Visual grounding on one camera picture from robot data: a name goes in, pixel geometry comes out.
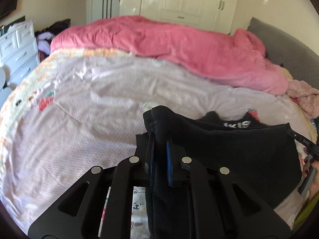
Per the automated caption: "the black long-sleeve shirt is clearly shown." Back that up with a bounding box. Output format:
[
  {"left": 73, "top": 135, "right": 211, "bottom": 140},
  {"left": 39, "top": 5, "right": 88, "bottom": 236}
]
[{"left": 143, "top": 106, "right": 301, "bottom": 238}]

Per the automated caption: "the lilac patterned bed sheet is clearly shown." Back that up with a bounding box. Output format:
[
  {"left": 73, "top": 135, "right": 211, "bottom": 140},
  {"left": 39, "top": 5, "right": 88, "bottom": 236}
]
[{"left": 1, "top": 49, "right": 317, "bottom": 232}]

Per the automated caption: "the light pink fluffy garment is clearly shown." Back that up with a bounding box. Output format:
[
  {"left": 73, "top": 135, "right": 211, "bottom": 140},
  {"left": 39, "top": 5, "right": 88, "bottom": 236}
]
[{"left": 287, "top": 80, "right": 319, "bottom": 119}]

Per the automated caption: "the white drawer chest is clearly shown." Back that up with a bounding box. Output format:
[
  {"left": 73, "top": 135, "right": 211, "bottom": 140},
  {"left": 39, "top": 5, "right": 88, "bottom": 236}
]
[{"left": 1, "top": 21, "right": 40, "bottom": 89}]

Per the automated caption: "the grey quilted headboard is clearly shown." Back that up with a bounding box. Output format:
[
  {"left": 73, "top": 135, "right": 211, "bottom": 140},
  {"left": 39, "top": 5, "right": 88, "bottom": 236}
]
[{"left": 247, "top": 17, "right": 318, "bottom": 88}]

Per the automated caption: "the white glossy wardrobe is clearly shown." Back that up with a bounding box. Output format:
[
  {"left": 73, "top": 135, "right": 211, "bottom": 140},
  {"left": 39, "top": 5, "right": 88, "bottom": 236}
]
[{"left": 119, "top": 0, "right": 238, "bottom": 34}]

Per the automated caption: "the pink plush duvet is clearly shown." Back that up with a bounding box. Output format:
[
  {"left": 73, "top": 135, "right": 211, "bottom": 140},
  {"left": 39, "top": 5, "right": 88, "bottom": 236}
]
[{"left": 51, "top": 16, "right": 288, "bottom": 95}]

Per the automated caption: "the dark clothes pile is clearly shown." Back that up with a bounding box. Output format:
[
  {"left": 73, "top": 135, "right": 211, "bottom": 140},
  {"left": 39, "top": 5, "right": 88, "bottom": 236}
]
[{"left": 35, "top": 18, "right": 71, "bottom": 62}]

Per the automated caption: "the person right hand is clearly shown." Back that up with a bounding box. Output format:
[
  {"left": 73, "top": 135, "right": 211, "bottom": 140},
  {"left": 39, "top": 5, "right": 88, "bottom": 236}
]
[{"left": 300, "top": 147, "right": 319, "bottom": 202}]

